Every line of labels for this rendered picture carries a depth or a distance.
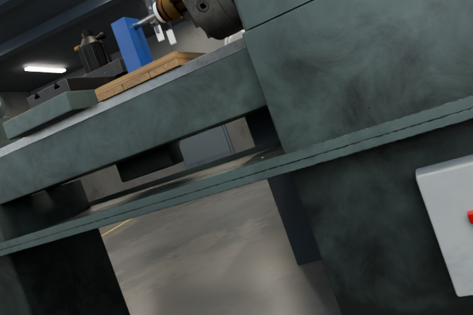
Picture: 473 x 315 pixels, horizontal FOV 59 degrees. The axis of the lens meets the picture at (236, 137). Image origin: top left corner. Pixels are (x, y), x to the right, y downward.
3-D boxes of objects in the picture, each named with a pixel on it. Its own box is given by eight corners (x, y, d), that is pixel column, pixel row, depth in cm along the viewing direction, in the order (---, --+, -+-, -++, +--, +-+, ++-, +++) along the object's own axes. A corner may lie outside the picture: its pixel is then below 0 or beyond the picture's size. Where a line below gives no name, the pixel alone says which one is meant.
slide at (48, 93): (151, 85, 165) (147, 74, 165) (70, 91, 126) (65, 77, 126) (117, 100, 173) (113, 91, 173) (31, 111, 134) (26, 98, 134)
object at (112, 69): (140, 71, 155) (135, 58, 155) (123, 72, 145) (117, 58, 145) (100, 91, 163) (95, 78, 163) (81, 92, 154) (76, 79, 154)
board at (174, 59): (231, 65, 146) (227, 54, 146) (179, 65, 113) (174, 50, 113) (163, 94, 158) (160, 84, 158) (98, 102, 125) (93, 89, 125)
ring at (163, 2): (188, -14, 133) (165, -1, 137) (173, -19, 124) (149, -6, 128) (198, 14, 133) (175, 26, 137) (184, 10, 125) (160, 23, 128)
